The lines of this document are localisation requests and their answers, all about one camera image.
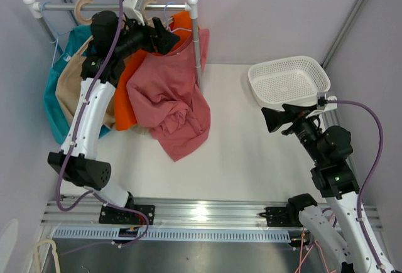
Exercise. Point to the beige hanger bottom left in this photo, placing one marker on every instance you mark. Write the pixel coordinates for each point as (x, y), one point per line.
(41, 250)

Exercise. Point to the teal t shirt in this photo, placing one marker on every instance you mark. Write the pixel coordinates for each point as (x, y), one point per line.
(54, 114)

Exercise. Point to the beige wooden hanger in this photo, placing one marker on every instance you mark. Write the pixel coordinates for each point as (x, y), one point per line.
(147, 3)
(78, 8)

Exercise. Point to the light blue wire hanger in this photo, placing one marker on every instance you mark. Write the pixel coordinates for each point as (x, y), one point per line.
(171, 15)

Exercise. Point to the pink t shirt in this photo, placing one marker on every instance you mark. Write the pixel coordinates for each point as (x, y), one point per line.
(170, 104)

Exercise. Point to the aluminium mounting rail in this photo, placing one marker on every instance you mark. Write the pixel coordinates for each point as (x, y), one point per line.
(165, 213)

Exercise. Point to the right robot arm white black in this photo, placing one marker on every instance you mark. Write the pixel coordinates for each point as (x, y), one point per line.
(354, 248)

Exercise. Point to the orange t shirt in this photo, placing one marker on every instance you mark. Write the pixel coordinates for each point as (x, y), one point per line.
(124, 107)

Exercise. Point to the beige t shirt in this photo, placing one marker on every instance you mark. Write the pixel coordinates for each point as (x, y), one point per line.
(68, 85)

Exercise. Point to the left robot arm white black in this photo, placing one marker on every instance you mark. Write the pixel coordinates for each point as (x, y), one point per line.
(114, 38)

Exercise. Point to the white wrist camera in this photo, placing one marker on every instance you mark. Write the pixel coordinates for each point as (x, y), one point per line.
(133, 9)
(326, 102)

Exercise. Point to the metal clothes rack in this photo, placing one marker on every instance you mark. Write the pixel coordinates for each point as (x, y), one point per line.
(190, 5)

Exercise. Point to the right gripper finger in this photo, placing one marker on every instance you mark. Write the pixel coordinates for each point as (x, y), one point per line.
(297, 109)
(274, 119)

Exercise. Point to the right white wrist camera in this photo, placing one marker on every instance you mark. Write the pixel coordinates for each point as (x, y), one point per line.
(326, 102)

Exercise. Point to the white perforated plastic basket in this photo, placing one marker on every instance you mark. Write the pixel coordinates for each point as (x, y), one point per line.
(294, 80)

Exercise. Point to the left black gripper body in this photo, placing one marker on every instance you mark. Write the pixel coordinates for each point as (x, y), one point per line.
(137, 37)

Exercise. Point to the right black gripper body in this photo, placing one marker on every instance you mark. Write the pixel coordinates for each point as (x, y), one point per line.
(305, 130)

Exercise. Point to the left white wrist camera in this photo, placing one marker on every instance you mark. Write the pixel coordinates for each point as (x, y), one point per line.
(133, 9)

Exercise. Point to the white slotted cable duct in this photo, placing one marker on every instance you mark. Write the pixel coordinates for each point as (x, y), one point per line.
(174, 234)

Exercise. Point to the pink wire hanger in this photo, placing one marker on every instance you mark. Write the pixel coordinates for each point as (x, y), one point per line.
(305, 251)

